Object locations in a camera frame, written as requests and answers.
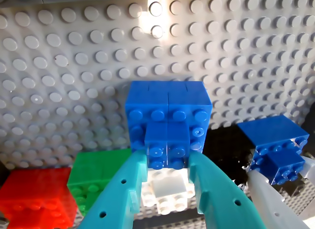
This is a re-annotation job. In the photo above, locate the large light grey studded grid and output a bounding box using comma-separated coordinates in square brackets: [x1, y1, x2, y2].
[0, 0, 315, 229]

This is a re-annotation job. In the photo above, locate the blue lego cube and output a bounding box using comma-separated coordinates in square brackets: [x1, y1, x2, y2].
[125, 80, 213, 170]
[237, 115, 310, 187]

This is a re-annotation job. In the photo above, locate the red lego cube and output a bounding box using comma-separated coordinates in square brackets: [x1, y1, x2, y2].
[0, 166, 79, 229]

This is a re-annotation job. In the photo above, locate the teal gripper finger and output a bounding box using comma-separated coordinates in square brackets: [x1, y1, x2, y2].
[78, 150, 148, 229]
[188, 152, 268, 229]

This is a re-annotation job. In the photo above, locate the black lego cube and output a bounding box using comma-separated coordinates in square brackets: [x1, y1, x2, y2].
[203, 127, 253, 194]

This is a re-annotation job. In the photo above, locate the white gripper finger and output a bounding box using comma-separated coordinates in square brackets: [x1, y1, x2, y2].
[298, 155, 315, 182]
[247, 169, 310, 229]

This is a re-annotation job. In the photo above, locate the white lego cube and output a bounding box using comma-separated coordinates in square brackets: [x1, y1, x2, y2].
[140, 168, 197, 215]

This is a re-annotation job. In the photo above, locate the green lego cube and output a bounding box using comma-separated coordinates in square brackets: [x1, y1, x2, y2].
[66, 147, 132, 217]

